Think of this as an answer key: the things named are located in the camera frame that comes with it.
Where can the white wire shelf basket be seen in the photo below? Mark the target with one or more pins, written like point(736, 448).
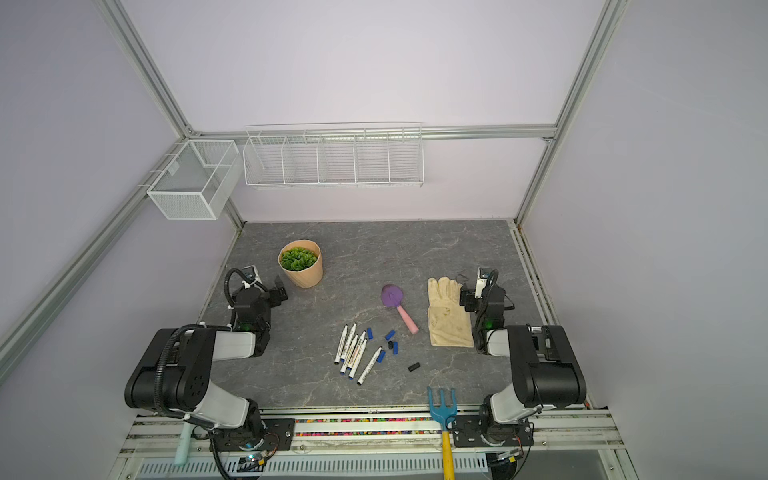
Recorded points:
point(334, 154)

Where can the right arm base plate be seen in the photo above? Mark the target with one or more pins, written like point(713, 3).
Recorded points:
point(474, 431)

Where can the white marker pen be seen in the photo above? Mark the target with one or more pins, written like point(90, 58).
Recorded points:
point(348, 343)
point(341, 349)
point(374, 359)
point(359, 352)
point(352, 353)

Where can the beige pot with green plant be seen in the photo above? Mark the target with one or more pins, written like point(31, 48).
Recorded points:
point(302, 262)

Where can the purple trowel pink handle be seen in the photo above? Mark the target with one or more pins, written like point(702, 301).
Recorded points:
point(392, 297)

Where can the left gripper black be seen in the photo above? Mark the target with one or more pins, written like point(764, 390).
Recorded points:
point(274, 294)

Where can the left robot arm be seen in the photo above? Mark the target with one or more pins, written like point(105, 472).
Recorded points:
point(173, 377)

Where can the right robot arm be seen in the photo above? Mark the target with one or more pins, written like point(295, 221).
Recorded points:
point(544, 369)

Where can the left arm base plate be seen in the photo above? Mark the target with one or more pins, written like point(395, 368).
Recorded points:
point(274, 434)

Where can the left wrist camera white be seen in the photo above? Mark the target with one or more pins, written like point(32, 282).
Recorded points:
point(250, 275)

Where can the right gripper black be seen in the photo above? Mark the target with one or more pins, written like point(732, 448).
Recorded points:
point(471, 300)

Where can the teal rake yellow handle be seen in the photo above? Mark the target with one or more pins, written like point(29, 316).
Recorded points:
point(445, 413)

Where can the white wire mesh box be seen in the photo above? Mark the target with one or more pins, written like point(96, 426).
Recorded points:
point(198, 181)

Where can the beige work glove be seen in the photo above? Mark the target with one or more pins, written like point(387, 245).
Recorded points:
point(448, 322)

